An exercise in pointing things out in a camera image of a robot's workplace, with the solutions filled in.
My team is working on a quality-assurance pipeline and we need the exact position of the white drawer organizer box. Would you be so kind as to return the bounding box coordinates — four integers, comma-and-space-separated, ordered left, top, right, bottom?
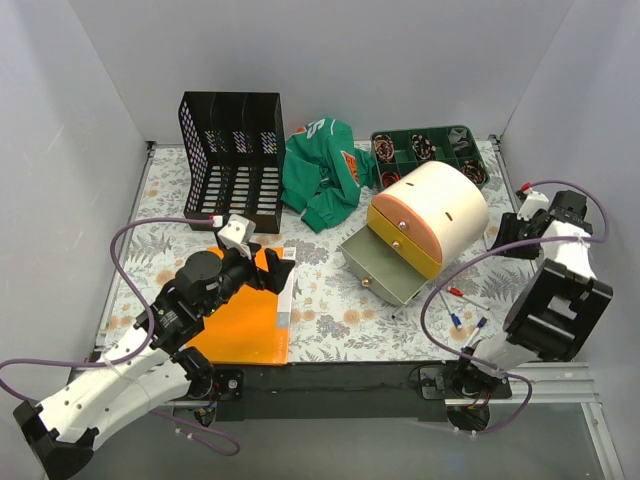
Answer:
339, 161, 489, 307

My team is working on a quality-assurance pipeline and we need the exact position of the red-capped marker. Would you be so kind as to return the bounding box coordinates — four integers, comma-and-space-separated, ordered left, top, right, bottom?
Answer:
447, 287, 491, 311

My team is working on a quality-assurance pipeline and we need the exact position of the blue-capped marker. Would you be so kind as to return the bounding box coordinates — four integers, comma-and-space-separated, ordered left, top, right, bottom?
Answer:
464, 317, 488, 348
439, 292, 463, 330

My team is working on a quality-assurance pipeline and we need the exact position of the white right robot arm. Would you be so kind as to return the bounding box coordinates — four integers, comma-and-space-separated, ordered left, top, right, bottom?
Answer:
452, 186, 613, 398

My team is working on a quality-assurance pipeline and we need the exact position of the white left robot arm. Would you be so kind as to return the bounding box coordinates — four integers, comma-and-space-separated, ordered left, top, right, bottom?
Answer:
13, 242, 295, 479

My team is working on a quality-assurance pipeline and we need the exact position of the orange notebook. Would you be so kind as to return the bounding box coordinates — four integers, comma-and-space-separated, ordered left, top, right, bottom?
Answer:
187, 273, 295, 366

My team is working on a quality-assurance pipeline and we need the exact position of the brown black rolled tie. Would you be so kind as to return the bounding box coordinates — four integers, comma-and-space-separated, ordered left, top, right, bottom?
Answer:
460, 159, 489, 189

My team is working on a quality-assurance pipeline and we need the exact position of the green sweatshirt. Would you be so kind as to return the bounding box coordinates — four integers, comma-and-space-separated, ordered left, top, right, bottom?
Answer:
282, 117, 375, 233

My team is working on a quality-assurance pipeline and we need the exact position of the black mesh file holder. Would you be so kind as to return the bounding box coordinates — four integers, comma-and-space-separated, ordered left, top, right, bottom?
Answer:
178, 91, 285, 234

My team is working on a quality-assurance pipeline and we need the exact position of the grey folded sock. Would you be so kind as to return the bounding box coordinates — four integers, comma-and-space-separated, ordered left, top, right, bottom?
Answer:
448, 126, 474, 157

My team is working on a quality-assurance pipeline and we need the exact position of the white-spotted black rolled tie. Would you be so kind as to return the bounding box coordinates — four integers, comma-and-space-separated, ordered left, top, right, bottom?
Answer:
410, 133, 436, 162

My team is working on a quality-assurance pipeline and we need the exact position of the orange black rolled tie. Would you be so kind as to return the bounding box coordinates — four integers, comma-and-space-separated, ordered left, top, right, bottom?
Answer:
381, 171, 401, 188

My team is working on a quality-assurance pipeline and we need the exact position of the green compartment organizer tray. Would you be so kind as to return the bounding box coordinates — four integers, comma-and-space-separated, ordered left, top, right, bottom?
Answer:
370, 125, 490, 190

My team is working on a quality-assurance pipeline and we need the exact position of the pink black rolled tie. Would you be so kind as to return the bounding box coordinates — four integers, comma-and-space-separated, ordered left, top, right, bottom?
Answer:
373, 134, 395, 164

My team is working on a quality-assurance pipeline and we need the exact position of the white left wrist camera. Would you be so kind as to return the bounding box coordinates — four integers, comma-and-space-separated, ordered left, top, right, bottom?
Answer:
217, 214, 256, 256

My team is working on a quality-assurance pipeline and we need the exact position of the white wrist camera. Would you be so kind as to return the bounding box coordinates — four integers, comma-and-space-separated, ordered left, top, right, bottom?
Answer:
217, 214, 256, 256
516, 183, 550, 221

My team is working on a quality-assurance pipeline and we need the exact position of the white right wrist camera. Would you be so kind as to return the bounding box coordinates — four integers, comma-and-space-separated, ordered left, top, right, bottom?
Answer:
516, 183, 550, 221

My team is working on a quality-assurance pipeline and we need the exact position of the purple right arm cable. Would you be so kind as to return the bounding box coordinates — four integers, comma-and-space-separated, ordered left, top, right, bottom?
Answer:
419, 179, 612, 436

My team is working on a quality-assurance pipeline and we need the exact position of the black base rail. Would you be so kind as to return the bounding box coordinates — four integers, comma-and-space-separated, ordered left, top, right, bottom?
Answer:
154, 357, 514, 424

